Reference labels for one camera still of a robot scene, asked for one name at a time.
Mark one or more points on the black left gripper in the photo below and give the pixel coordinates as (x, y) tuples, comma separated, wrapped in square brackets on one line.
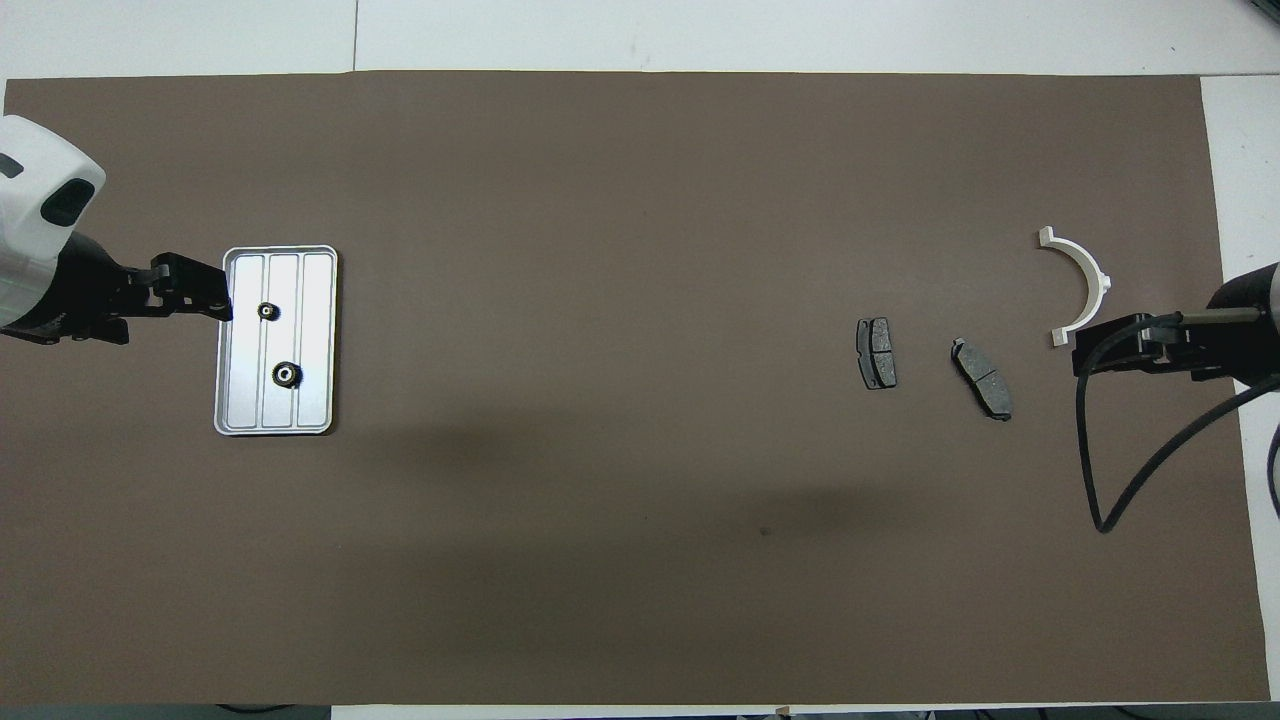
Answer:
[(95, 290)]

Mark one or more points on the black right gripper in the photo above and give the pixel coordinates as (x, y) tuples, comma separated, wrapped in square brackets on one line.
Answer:
[(1230, 340)]

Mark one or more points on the large black bearing gear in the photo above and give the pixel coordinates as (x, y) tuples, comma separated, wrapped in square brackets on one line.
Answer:
[(286, 375)]

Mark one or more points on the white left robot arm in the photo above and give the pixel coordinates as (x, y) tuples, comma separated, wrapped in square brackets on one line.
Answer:
[(40, 180)]

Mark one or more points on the silver metal tray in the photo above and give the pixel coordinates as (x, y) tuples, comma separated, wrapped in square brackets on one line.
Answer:
[(310, 400)]

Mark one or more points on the curved dark grey brake pad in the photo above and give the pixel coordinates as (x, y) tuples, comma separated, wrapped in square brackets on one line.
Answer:
[(985, 380)]

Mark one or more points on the rectangular dark grey brake pad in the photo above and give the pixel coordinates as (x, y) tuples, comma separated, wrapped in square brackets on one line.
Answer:
[(877, 355)]

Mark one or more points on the brown table mat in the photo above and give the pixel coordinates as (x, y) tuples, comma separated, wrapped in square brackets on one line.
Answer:
[(640, 560)]

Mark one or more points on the white semicircular plastic bracket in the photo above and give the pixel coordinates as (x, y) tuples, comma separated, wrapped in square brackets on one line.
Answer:
[(1090, 275)]

